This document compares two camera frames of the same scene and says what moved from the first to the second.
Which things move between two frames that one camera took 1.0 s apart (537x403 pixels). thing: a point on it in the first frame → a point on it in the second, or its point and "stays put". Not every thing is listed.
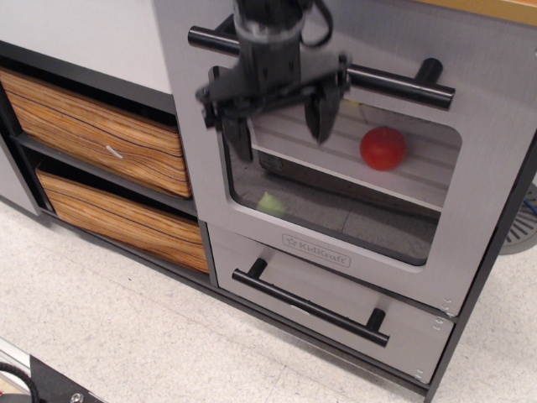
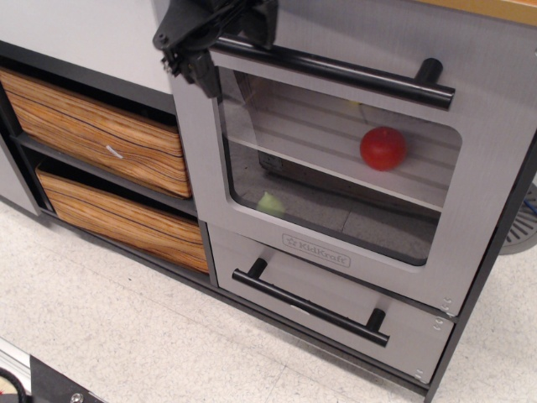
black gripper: [272, 70] → [196, 25]
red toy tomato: [383, 149] stays put
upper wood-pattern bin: [130, 143] stays put
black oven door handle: [424, 84] stays put
